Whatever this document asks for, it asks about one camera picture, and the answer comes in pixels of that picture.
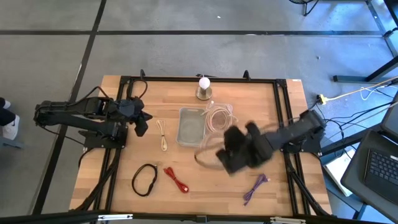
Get red braided USB cable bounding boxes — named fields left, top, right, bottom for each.
left=162, top=166, right=190, bottom=194

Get black table frame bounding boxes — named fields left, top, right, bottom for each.
left=70, top=68, right=333, bottom=218

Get white plastic bin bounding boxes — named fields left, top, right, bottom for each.
left=175, top=106, right=207, bottom=148

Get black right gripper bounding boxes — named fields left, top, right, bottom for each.
left=216, top=121, right=275, bottom=175

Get black laptop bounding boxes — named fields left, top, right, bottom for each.
left=340, top=129, right=398, bottom=223

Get black braided USB cable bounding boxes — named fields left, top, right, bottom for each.
left=131, top=163, right=159, bottom=198

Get thin cream cable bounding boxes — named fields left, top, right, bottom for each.
left=155, top=119, right=169, bottom=152

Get dark monitor screen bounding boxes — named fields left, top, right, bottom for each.
left=380, top=92, right=398, bottom=138

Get beige braided USB cable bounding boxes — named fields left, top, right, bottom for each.
left=193, top=133, right=231, bottom=170
left=205, top=100, right=239, bottom=134

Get yellow power plug cable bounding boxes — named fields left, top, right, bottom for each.
left=316, top=77, right=398, bottom=106

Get person's foot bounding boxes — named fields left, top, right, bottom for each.
left=0, top=97, right=21, bottom=141

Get black desk leg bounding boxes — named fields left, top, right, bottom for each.
left=333, top=0, right=398, bottom=84

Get black floor cables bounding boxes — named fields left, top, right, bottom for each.
left=325, top=101, right=398, bottom=141

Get white bulb on stand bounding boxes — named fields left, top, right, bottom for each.
left=195, top=76, right=214, bottom=101

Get black bar silver brackets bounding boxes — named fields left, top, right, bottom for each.
left=0, top=210, right=398, bottom=224

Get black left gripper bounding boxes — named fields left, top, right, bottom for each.
left=114, top=96, right=154, bottom=138

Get purple braided USB cable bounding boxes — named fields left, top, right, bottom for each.
left=242, top=173, right=271, bottom=207

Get white book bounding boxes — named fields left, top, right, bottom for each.
left=322, top=148, right=356, bottom=197

